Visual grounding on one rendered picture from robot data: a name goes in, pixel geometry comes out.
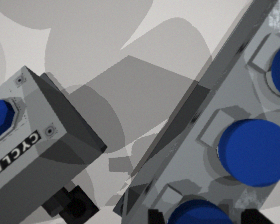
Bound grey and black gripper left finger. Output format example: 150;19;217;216
148;209;165;224

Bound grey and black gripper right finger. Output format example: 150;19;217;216
241;209;274;224

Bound grey button panel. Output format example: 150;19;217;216
0;65;107;224

